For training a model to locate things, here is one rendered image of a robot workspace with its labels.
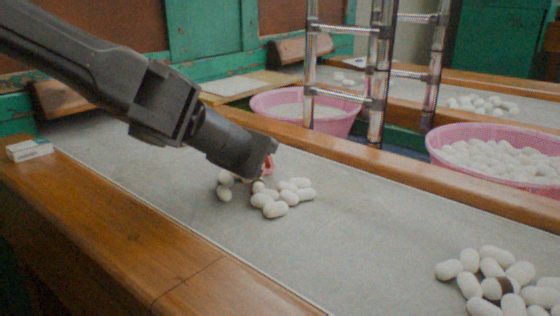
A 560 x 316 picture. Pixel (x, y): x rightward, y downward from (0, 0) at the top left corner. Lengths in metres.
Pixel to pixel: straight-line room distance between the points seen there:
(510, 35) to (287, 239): 2.86
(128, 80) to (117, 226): 0.19
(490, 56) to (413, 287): 2.90
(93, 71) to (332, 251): 0.33
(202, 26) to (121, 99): 0.72
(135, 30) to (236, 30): 0.31
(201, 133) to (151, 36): 0.58
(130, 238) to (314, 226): 0.23
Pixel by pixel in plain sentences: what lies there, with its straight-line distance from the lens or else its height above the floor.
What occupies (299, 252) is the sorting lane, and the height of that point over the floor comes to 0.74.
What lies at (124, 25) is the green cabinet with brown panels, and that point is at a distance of 1.01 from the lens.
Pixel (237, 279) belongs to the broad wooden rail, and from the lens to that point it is 0.43.
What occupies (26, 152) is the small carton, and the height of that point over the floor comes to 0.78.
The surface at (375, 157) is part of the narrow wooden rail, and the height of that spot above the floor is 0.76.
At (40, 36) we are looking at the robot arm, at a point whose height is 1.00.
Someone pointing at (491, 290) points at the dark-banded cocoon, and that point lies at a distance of 0.48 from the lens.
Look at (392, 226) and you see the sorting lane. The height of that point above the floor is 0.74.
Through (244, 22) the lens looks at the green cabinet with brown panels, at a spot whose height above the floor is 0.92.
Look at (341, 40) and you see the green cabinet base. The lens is 1.63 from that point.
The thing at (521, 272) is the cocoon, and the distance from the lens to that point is 0.51.
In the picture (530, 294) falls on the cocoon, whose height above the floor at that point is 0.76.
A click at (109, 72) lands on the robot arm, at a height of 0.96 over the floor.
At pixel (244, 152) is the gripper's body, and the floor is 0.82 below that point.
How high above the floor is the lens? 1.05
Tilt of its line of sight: 24 degrees down
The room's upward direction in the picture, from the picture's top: straight up
